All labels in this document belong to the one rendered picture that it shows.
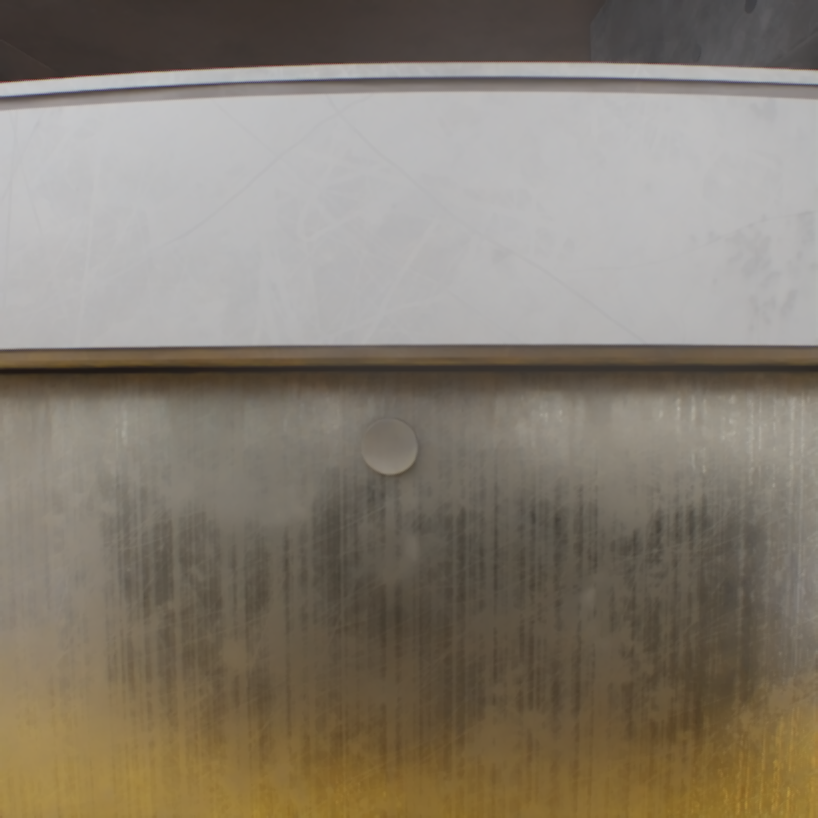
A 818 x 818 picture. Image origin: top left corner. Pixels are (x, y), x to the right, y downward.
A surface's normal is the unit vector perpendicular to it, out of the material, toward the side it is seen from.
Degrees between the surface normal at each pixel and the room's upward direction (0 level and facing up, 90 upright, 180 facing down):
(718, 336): 90
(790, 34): 90
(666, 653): 90
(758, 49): 90
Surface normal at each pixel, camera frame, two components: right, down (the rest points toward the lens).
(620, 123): -0.01, 0.02
